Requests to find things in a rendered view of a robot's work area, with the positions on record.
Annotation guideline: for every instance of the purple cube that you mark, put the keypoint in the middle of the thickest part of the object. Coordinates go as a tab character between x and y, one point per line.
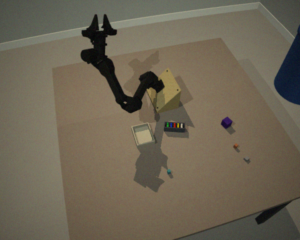
226	122

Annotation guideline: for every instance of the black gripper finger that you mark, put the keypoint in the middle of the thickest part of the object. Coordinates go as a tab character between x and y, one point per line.
106	23
94	25

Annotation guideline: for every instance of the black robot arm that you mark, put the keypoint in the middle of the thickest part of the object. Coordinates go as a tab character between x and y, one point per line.
97	57

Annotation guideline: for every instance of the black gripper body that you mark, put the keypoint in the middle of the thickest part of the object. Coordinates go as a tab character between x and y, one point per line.
99	37

